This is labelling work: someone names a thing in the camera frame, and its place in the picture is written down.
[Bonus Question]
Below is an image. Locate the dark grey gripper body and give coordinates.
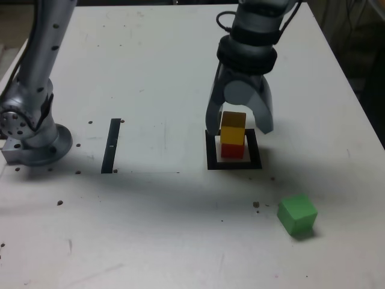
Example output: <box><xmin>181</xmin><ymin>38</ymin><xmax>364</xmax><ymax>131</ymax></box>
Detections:
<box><xmin>220</xmin><ymin>62</ymin><xmax>266</xmax><ymax>85</ymax></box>

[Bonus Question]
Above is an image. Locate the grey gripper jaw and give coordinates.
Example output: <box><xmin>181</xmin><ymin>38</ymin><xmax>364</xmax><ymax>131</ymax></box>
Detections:
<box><xmin>223</xmin><ymin>75</ymin><xmax>275</xmax><ymax>135</ymax></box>
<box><xmin>205</xmin><ymin>62</ymin><xmax>230</xmax><ymax>135</ymax></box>

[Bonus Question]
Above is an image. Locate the yellow cube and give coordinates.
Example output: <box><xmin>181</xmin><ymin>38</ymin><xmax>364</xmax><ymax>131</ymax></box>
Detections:
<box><xmin>220</xmin><ymin>111</ymin><xmax>247</xmax><ymax>146</ymax></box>

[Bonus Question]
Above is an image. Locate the red cube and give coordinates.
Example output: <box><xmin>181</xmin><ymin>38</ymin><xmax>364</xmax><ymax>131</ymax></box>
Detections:
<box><xmin>221</xmin><ymin>143</ymin><xmax>245</xmax><ymax>160</ymax></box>

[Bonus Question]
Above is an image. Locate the green cube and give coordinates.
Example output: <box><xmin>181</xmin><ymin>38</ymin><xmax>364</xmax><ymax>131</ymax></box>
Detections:
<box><xmin>276</xmin><ymin>193</ymin><xmax>319</xmax><ymax>236</ymax></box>

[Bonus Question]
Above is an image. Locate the black tape square outline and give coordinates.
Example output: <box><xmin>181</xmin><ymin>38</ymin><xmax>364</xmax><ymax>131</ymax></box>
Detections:
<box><xmin>205</xmin><ymin>128</ymin><xmax>263</xmax><ymax>171</ymax></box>

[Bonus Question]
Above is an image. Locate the black tape strip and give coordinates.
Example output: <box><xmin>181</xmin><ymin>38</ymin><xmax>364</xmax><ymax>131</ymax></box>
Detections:
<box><xmin>100</xmin><ymin>118</ymin><xmax>122</xmax><ymax>175</ymax></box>

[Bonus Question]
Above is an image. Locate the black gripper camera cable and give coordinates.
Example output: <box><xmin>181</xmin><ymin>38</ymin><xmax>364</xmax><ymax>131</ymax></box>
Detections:
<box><xmin>215</xmin><ymin>11</ymin><xmax>239</xmax><ymax>33</ymax></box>

